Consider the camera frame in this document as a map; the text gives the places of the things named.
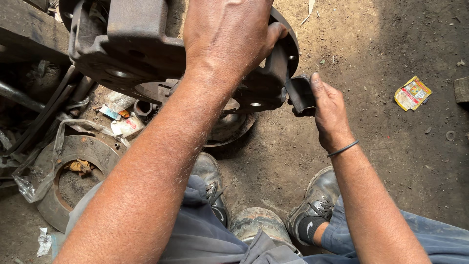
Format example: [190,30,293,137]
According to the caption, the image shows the person's left hand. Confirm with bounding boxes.
[183,0,289,87]

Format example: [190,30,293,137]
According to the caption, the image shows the person's right hand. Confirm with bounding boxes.
[288,72,355,153]

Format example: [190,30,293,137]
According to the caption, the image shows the black brake pad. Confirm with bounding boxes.
[285,74,316,114]

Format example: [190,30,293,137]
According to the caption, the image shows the large dark metal wheel hub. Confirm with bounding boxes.
[59,0,300,115]

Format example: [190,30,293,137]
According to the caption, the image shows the black wristband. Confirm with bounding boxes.
[327,140,360,158]

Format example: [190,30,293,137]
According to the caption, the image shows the yellow snack wrapper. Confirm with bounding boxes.
[394,76,433,112]

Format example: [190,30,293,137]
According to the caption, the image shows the person's black right shoe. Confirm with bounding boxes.
[285,166,341,247]

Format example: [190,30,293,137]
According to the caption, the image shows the person's black shoe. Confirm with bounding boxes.
[285,166,341,247]
[190,152,232,229]

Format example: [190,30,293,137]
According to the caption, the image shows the small rusty brake disc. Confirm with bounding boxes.
[204,111,258,147]

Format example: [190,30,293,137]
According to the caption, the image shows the black sock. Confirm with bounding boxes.
[297,216,329,246]

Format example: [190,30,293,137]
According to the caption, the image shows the clear packet with blue label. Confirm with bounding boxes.
[98,91,137,121]

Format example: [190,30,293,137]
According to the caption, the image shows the white printed packet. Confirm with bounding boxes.
[111,113,146,138]

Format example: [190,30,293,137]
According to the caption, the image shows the worn metal cylinder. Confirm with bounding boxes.
[230,207,303,257]

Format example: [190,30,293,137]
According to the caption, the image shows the wooden block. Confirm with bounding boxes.
[453,76,469,103]

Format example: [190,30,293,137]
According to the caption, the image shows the person's black left shoe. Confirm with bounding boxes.
[190,152,232,229]

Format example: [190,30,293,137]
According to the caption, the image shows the large rusty brake disc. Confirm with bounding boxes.
[34,134,122,234]

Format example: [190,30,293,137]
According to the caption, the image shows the blue grey trousers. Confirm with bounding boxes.
[65,175,469,264]

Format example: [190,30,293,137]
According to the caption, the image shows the dry brown leaf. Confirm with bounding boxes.
[64,159,96,177]

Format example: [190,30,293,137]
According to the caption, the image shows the bundle of dark metal rods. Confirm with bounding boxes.
[0,65,97,157]

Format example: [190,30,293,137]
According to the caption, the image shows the dark metal beam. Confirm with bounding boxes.
[0,0,71,67]

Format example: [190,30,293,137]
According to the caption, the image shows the clear crumpled plastic bag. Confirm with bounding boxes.
[12,118,131,204]

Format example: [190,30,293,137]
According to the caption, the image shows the white paper scrap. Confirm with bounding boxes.
[36,227,53,257]

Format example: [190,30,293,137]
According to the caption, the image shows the short metal pipe ring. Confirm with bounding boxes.
[133,99,159,122]

